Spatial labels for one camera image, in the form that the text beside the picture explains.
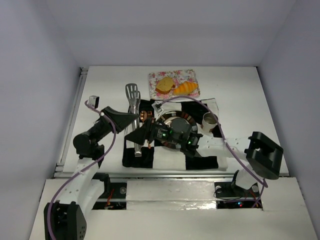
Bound silver metal tongs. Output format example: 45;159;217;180
125;83;143;158

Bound bread slice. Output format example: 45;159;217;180
155;76;176;95

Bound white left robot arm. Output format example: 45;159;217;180
43;106;138;240

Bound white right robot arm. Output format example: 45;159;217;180
124;117;284;190

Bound copper spoon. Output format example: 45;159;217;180
139;110;148;123

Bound copper fork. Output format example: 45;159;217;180
147;111;152;149

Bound striped rim ceramic plate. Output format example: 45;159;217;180
156;110;198;150

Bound metal cup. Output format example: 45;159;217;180
201;112;218;133

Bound black white checkered placemat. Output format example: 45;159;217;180
122;98;228;171

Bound orange croissant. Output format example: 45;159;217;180
173;81;198;96

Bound floral rectangular tray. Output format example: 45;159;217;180
147;69;201;100

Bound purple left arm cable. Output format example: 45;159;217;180
46;99;118;240

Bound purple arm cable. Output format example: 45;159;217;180
159;96;269;208
46;99;118;240

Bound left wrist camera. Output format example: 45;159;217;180
87;95;100;109

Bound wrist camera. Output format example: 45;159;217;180
87;95;100;109
151;101;163;114

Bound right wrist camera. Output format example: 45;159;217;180
151;101;163;114

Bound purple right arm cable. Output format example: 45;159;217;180
159;96;269;208

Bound aluminium rail frame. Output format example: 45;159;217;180
60;66;279;178

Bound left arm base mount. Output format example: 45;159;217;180
92;173;127;210

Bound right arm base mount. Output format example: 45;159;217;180
213;170;263;209

